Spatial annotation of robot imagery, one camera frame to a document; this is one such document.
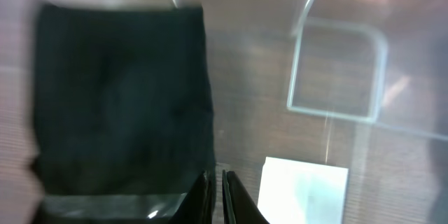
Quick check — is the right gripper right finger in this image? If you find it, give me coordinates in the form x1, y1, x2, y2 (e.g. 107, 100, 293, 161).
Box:
222, 170, 269, 224

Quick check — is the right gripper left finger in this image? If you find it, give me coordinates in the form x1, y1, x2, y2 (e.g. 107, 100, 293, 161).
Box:
169, 171, 216, 224

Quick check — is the black garment with tape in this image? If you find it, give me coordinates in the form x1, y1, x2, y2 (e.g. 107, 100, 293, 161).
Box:
31, 3, 216, 223

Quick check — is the white label in container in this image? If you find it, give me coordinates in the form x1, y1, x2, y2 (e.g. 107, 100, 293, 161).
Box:
258, 157, 349, 224

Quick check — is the clear plastic storage container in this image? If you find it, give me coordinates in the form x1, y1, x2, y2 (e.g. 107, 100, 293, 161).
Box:
1, 0, 447, 223

